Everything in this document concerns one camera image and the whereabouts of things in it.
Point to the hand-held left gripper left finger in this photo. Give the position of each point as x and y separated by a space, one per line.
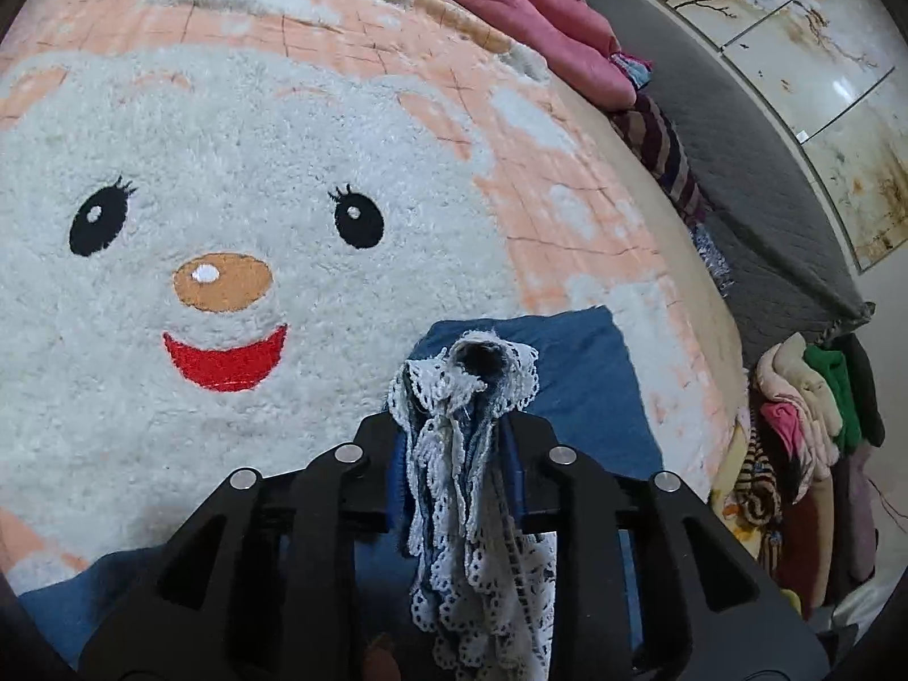
333 496

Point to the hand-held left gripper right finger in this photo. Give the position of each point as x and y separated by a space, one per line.
567 496

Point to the beige bed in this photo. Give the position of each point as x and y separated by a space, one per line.
727 333

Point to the pile of clothes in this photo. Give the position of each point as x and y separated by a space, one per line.
801 425

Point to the floral patterned cloth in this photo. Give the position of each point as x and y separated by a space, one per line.
713 259

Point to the orange and white printed blanket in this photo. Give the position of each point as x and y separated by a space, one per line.
248 156

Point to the grey quilted headboard pad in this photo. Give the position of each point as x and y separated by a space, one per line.
745 191

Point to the striped dark cloth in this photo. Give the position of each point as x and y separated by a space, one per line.
663 156

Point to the multicoloured small cloth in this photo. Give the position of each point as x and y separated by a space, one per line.
633 71

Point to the pink duvet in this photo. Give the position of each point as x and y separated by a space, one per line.
525 7

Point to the tree painting wall panels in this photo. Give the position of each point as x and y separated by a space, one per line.
816 49

